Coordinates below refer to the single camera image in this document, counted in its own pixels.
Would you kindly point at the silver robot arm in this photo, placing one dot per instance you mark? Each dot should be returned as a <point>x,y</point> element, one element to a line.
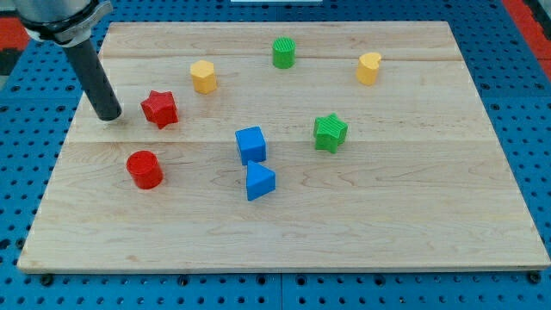
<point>65,22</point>

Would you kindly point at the blue cube block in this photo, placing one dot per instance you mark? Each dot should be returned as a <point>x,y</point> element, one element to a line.
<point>251,145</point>

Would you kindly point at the blue triangle block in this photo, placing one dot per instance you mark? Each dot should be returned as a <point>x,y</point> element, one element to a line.
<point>260,180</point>

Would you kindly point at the wooden board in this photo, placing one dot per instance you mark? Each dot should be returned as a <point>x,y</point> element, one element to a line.
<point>420,184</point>

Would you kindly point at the green star block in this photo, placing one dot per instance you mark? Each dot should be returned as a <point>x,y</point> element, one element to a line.
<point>329,133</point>

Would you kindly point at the green cylinder block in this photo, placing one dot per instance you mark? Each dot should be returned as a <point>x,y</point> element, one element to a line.
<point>283,52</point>

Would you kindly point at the yellow hexagon block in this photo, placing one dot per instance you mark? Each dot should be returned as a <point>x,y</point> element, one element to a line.
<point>203,76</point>

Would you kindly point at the red star block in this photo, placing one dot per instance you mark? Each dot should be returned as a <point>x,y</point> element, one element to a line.
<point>160,108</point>

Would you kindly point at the red cylinder block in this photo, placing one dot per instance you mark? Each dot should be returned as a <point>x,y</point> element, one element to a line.
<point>144,168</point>

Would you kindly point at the yellow heart block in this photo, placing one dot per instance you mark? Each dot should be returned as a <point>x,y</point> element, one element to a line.
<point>367,68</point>

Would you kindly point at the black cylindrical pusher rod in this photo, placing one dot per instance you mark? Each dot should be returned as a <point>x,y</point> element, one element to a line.
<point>88,68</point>

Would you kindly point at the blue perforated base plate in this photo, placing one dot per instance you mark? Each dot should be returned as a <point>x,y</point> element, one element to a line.
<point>40,98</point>

